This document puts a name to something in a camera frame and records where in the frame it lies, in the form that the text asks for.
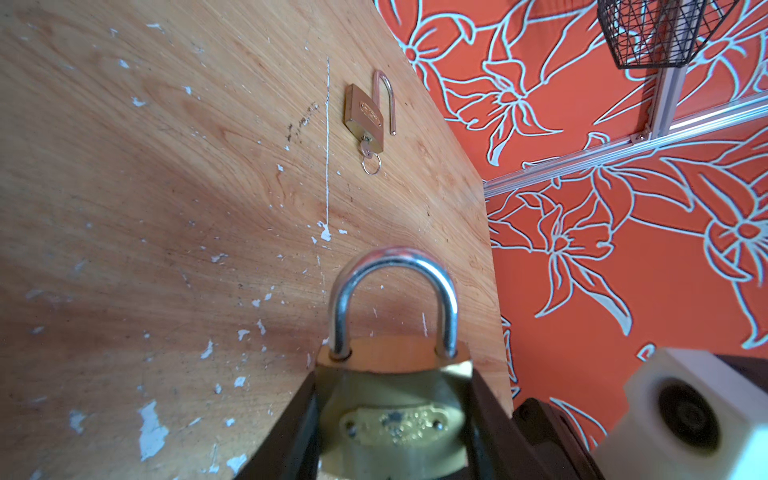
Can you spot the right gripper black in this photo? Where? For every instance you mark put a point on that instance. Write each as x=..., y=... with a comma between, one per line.
x=555, y=442

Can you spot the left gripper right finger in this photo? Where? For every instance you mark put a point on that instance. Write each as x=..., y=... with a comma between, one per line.
x=496, y=447

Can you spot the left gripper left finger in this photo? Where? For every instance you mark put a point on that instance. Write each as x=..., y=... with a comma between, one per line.
x=290, y=450

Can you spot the small brass padlock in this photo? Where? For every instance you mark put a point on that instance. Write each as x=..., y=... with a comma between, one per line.
x=393, y=407

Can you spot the silver key with ring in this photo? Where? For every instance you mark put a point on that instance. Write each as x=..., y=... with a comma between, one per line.
x=370, y=161

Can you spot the large brass padlock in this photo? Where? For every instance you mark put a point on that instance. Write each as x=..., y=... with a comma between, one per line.
x=363, y=116

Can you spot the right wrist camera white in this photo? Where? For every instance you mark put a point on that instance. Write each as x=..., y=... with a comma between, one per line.
x=692, y=415

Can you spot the aluminium frame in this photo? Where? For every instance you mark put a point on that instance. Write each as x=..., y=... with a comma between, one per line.
x=662, y=130

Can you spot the black wire basket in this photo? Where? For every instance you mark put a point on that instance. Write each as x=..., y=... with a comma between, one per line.
x=657, y=34

